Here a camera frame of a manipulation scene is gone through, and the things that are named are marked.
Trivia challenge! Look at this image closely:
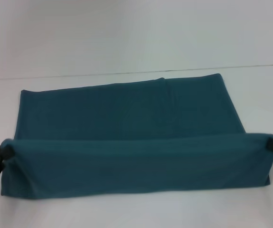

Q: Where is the teal T-shirt with FREE print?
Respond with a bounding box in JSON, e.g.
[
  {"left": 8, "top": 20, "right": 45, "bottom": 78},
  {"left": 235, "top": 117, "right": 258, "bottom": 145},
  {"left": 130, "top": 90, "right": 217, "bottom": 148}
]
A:
[{"left": 0, "top": 73, "right": 273, "bottom": 198}]

